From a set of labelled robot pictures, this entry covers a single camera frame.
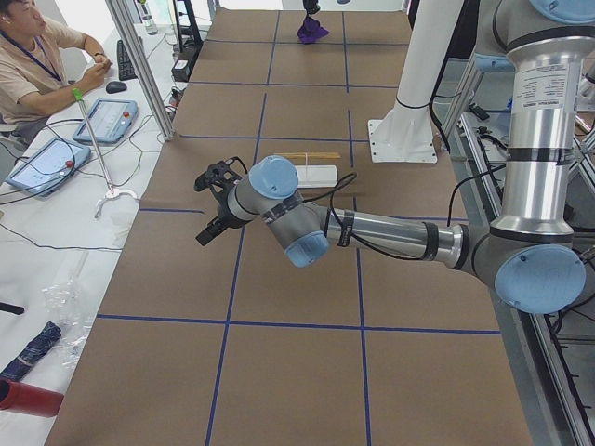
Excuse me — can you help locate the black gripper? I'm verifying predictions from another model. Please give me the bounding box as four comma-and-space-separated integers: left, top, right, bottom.
195, 190, 246, 245

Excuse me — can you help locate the purple towel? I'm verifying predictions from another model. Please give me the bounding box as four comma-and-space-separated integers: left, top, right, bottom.
297, 16, 329, 45

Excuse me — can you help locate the right wooden rack rod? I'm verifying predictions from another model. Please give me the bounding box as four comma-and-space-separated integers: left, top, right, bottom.
281, 151, 341, 159

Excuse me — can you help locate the wooden rack rod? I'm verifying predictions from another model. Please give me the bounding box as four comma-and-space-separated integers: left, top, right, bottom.
278, 153, 341, 162
281, 151, 341, 159

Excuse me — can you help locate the left wooden rack rod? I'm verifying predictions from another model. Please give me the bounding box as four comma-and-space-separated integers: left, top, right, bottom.
278, 153, 341, 162

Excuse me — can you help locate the white towel rack base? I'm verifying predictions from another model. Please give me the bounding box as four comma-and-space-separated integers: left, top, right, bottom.
296, 164, 338, 189

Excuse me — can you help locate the far blue teach pendant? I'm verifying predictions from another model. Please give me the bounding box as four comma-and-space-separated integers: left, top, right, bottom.
87, 98, 139, 145

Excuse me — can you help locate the blue teach pendant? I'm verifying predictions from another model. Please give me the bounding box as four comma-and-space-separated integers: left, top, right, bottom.
87, 98, 139, 145
6, 138, 90, 196

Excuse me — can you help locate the black computer mouse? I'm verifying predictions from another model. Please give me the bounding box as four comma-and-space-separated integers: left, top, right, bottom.
105, 81, 127, 94

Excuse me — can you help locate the black keyboard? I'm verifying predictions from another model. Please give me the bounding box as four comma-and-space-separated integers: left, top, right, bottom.
116, 40, 137, 82

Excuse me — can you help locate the clear plastic wrap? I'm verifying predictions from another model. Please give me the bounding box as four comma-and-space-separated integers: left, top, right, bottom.
42, 251, 94, 371

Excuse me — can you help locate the near blue teach pendant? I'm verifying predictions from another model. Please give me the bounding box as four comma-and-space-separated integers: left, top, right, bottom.
6, 138, 90, 196

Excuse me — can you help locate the metal reacher grabber tool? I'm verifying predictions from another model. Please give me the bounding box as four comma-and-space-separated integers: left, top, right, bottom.
73, 88, 139, 219

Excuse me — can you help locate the seated person in beige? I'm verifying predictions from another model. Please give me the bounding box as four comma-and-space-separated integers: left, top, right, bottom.
1, 1, 112, 143

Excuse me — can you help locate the red cylinder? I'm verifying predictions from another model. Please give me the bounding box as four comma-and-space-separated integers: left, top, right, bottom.
1, 379, 64, 417

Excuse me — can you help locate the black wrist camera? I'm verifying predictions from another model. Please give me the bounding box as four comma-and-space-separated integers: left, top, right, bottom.
193, 156, 247, 201

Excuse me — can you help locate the aluminium frame post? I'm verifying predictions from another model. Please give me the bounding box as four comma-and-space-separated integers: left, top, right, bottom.
105, 0, 174, 141

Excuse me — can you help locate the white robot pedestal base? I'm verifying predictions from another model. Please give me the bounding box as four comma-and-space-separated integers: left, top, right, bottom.
368, 0, 464, 164

